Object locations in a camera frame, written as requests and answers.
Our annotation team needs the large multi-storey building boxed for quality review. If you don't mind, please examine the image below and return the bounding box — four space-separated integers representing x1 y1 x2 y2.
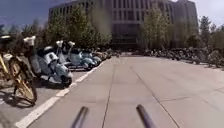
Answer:
48 0 200 51

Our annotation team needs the row of parked bicycles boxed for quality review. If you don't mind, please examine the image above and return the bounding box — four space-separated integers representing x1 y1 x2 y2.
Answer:
131 47 224 69

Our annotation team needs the row of trees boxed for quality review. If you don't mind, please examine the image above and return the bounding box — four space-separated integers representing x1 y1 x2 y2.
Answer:
0 6 113 56
141 8 224 53

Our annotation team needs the yellow bicycle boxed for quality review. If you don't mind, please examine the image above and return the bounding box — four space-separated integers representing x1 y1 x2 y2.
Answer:
0 34 38 107

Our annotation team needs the row of parked scooters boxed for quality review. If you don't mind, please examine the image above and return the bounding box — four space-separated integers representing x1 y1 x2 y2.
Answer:
23 35 113 88

